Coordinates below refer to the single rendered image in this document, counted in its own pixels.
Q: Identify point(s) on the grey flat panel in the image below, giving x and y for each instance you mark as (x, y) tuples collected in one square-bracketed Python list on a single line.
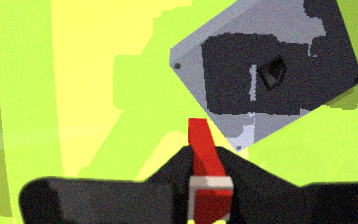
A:
[(259, 65)]

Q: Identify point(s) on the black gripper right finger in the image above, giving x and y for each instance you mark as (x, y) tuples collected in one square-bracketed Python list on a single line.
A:
[(261, 197)]

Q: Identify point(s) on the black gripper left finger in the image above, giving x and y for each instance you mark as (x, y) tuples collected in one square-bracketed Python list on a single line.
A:
[(160, 198)]

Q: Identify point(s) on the red square peg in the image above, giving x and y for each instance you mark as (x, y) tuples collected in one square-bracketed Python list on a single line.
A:
[(210, 191)]

